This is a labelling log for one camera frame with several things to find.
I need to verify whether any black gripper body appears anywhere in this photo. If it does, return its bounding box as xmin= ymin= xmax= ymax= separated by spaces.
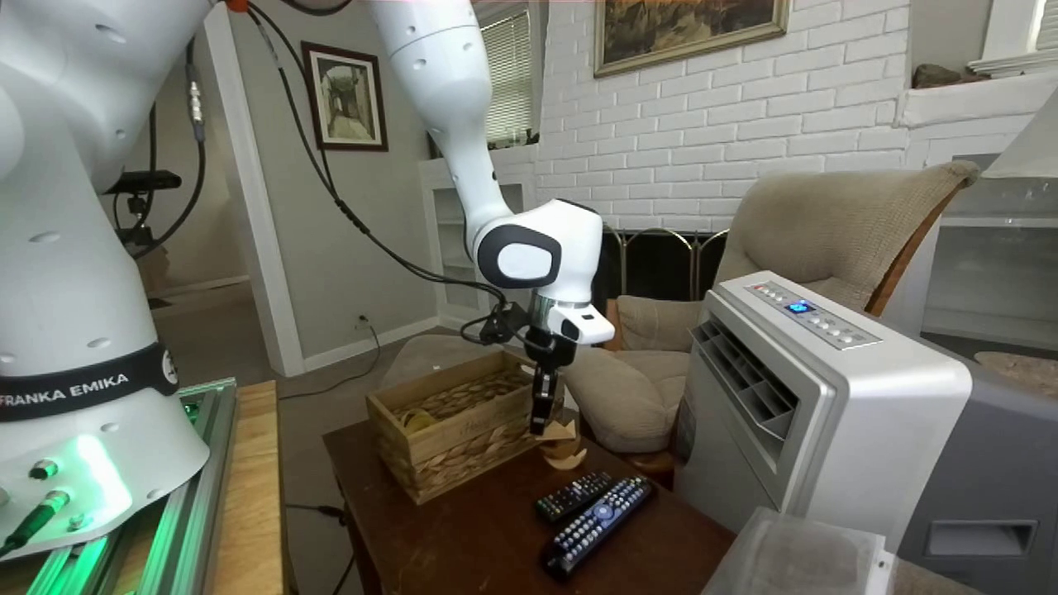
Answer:
xmin=478 ymin=303 xmax=574 ymax=414

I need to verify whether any tan wooden block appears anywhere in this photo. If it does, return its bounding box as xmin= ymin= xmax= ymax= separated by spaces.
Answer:
xmin=543 ymin=440 xmax=585 ymax=469

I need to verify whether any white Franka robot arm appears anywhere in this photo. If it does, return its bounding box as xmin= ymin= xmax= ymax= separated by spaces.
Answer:
xmin=0 ymin=0 xmax=615 ymax=559

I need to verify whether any woven wicker basket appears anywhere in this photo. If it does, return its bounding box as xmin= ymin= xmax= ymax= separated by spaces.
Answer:
xmin=366 ymin=351 xmax=538 ymax=506

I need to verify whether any small black remote control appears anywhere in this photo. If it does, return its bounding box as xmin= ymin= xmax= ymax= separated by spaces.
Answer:
xmin=532 ymin=473 xmax=610 ymax=524

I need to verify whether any large black remote control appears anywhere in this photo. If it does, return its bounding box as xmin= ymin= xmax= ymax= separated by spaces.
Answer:
xmin=538 ymin=475 xmax=653 ymax=583

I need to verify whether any black brass fireplace screen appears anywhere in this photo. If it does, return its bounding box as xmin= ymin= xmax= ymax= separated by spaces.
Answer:
xmin=592 ymin=230 xmax=727 ymax=317

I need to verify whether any dark wooden side table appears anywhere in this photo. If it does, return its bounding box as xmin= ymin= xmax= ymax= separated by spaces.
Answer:
xmin=324 ymin=424 xmax=735 ymax=595

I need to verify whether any white portable air conditioner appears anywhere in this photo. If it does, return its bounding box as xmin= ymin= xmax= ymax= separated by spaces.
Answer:
xmin=674 ymin=299 xmax=971 ymax=550

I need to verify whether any clear plastic container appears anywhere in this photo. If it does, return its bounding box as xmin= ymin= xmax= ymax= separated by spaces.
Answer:
xmin=701 ymin=509 xmax=894 ymax=595

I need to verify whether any light wooden robot table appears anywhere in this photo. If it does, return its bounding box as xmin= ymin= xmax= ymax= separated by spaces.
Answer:
xmin=204 ymin=379 xmax=286 ymax=595

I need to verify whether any beige glider armchair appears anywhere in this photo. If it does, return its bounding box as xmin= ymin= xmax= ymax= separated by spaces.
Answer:
xmin=565 ymin=162 xmax=977 ymax=456

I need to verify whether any framed landscape painting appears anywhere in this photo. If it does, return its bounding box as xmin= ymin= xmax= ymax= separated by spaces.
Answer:
xmin=592 ymin=0 xmax=789 ymax=78

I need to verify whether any grey storage bin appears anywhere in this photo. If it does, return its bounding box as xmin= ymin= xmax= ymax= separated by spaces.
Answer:
xmin=898 ymin=364 xmax=1058 ymax=595

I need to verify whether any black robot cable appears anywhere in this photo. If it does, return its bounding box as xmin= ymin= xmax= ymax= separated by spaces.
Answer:
xmin=110 ymin=0 xmax=516 ymax=343

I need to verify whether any framed picture dark frame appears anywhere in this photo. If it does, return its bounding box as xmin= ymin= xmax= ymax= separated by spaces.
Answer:
xmin=300 ymin=45 xmax=388 ymax=151

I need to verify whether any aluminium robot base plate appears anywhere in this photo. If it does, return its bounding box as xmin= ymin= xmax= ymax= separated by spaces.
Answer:
xmin=0 ymin=379 xmax=237 ymax=595

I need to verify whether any black camera stand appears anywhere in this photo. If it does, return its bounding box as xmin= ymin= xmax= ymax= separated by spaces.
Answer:
xmin=110 ymin=170 xmax=182 ymax=244

